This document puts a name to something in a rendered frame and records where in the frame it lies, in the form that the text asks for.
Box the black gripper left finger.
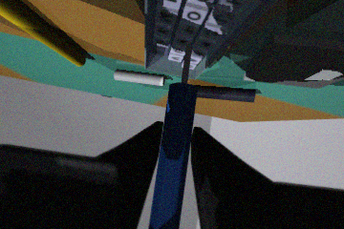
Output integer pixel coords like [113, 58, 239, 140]
[0, 121, 163, 229]

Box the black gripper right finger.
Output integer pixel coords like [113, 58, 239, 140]
[191, 127, 344, 229]

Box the grey cylinder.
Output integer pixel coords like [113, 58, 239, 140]
[114, 70, 165, 86]

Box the grey keyboard with keys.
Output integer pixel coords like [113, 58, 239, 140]
[144, 0, 278, 80]

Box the blue stylus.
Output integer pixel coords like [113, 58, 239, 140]
[148, 44, 198, 229]

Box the black cylinder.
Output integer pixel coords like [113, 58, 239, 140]
[195, 86, 255, 102]

